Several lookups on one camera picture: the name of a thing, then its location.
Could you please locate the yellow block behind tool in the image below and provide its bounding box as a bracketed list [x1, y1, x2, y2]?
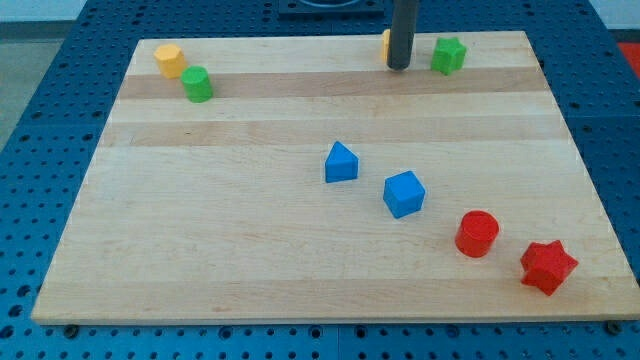
[381, 28, 391, 64]

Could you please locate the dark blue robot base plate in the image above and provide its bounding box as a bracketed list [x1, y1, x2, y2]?
[277, 0, 385, 18]

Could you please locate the light wooden board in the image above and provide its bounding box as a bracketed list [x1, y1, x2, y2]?
[32, 31, 639, 325]

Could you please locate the yellow hexagon block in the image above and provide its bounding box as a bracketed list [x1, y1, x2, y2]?
[153, 44, 187, 79]

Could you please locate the blue triangle block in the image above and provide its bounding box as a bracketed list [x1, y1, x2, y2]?
[324, 141, 359, 183]

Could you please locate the red cylinder block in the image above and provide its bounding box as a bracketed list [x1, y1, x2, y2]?
[455, 210, 500, 258]

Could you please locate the green star block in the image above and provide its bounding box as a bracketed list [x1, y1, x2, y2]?
[431, 37, 467, 75]

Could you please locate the red star block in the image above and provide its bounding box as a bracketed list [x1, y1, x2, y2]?
[520, 240, 579, 296]

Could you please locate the green cylinder block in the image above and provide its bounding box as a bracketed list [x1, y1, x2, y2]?
[180, 66, 213, 103]

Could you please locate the blue cube block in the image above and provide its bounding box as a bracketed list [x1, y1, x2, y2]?
[383, 171, 426, 219]

